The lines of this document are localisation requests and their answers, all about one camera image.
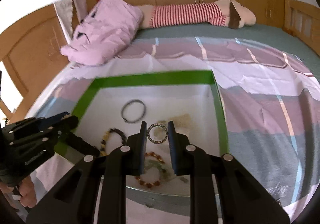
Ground wooden bed headboard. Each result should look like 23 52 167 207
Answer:
1 4 68 123

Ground striped plush dog toy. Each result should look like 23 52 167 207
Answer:
138 0 257 29

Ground wooden bed footboard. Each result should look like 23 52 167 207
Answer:
283 0 319 54

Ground white wrist watch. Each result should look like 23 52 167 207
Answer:
157 113 193 130

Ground black gold bead bracelet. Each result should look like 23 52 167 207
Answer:
99 127 128 157

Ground green jade pendant necklace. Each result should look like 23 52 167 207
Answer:
143 159 189 184

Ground patchwork pink grey bedsheet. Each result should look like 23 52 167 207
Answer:
28 37 319 221

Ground person's left hand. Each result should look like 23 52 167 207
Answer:
1 175 37 209

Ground green cardboard box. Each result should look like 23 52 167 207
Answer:
53 69 231 217

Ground black object in box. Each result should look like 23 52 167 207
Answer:
60 132 100 158

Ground pink folded quilt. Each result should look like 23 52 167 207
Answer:
60 0 143 66

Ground rhinestone ring bracelet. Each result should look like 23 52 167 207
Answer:
145 122 169 144

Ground silver bangle bracelet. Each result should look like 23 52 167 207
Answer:
120 99 147 124

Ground red gold bead bracelet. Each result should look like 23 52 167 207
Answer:
134 151 166 187

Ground grey towel on headboard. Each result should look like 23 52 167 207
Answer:
53 0 88 43

